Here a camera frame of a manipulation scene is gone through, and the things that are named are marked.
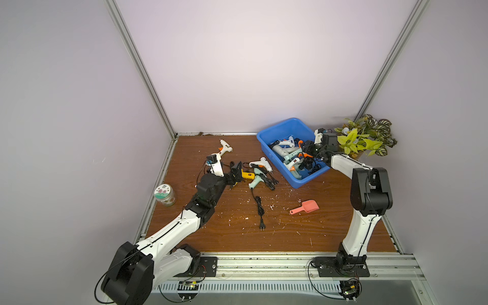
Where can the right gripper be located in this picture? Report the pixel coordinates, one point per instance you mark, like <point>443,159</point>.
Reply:
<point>311,147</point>

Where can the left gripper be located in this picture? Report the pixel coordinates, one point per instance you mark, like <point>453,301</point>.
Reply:
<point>234,177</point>

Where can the yellow glue gun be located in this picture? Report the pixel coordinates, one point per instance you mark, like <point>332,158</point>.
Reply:
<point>248,175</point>

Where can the small mint glue gun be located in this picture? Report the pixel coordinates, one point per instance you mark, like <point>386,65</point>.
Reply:
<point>258,177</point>

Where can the white glue gun orange trigger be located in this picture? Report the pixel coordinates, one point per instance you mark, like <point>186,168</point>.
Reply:
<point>291,165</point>

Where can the large white glue gun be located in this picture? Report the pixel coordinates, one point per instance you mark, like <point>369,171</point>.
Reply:
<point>283,151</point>

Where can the large mint green glue gun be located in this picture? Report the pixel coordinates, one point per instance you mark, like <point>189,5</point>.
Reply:
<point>296,174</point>

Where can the small white glue gun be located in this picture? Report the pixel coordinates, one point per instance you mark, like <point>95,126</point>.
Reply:
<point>225,147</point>

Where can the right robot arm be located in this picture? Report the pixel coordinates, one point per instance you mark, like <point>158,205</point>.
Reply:
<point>370,197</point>

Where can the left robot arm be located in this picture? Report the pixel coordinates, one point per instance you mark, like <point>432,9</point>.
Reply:
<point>137,269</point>

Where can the blue plastic storage box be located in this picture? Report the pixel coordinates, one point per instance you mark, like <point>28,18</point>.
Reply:
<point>299,131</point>

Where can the potted green plant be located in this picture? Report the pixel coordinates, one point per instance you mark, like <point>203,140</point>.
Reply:
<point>366,135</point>

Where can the pink plastic scoop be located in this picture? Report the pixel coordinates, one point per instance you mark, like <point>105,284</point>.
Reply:
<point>307,206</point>

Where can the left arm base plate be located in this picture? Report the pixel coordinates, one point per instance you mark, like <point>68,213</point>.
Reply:
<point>205,267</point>

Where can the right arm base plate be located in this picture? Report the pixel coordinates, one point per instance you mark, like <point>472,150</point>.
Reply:
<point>334,267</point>

